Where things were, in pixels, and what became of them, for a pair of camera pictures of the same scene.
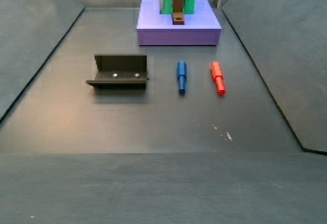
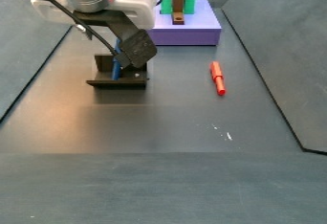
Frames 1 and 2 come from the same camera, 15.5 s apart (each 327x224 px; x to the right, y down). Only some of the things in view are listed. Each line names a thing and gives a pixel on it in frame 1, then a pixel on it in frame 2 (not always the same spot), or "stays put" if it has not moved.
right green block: (190, 2) stays put
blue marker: (182, 72) to (117, 64)
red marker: (218, 77) stays put
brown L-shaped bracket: (178, 14) stays put
